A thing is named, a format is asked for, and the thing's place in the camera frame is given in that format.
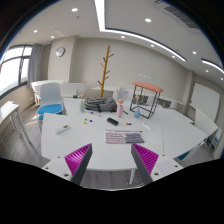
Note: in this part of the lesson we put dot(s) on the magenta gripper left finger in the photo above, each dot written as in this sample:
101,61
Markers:
77,162

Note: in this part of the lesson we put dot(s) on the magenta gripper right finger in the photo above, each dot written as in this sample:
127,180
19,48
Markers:
145,160

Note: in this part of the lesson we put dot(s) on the white remote control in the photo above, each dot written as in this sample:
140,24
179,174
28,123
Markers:
62,129

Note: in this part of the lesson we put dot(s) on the white marker pen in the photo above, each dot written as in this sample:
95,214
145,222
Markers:
148,127

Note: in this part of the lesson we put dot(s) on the light blue vase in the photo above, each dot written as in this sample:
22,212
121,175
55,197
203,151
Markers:
137,113

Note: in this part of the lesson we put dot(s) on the black rectangular case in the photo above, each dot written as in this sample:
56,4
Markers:
112,121

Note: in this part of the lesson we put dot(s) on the pink bottle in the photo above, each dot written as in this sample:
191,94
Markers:
119,108

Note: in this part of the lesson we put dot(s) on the pale green bottle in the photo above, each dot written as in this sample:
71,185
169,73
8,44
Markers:
82,106

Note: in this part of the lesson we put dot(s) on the grey backpack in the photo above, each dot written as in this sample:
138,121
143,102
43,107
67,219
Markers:
107,104

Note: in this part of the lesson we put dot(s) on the orange top side table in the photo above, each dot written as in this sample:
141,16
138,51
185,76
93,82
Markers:
145,96

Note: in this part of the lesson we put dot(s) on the white chair blue seat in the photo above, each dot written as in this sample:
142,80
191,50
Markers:
51,100

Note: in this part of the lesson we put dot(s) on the white side desk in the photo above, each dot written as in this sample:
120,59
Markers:
10,116

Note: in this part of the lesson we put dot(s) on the white whiteboard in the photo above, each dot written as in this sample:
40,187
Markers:
205,99

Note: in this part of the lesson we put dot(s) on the grey curtain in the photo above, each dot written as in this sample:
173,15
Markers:
34,64

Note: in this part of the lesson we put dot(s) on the wooden coat rack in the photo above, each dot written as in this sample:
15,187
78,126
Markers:
105,70

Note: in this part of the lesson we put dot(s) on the round wall clock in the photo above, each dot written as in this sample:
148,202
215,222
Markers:
60,51

